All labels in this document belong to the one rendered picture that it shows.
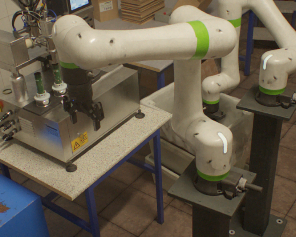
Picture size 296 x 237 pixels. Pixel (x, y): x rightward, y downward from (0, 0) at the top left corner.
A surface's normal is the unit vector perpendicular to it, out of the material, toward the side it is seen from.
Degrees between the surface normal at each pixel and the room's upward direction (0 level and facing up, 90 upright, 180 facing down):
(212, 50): 102
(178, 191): 0
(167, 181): 96
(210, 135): 17
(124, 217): 0
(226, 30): 49
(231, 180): 0
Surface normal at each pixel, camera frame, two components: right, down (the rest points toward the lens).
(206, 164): -0.50, 0.50
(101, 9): 0.52, 0.44
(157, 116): -0.06, -0.84
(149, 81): -0.58, 0.06
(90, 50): 0.18, 0.14
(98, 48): 0.58, 0.08
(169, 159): -0.70, 0.51
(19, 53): 0.80, 0.29
